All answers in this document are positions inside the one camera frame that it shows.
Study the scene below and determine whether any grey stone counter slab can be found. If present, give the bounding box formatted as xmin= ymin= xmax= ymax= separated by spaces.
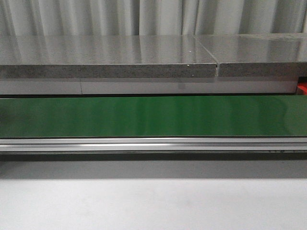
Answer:
xmin=0 ymin=35 xmax=217 ymax=79

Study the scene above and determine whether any green conveyor belt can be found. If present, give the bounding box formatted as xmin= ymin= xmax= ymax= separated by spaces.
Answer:
xmin=0 ymin=95 xmax=307 ymax=138

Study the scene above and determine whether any white counter base panel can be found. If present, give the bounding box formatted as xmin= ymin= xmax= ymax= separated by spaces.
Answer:
xmin=0 ymin=77 xmax=298 ymax=95

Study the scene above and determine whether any red plastic bin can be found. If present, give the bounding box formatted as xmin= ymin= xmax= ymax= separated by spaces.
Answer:
xmin=296 ymin=82 xmax=307 ymax=95

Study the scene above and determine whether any grey pleated curtain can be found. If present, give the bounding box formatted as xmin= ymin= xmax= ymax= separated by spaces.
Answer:
xmin=0 ymin=0 xmax=307 ymax=35

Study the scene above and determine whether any aluminium conveyor side rail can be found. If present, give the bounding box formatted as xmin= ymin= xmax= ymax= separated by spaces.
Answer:
xmin=0 ymin=137 xmax=307 ymax=154

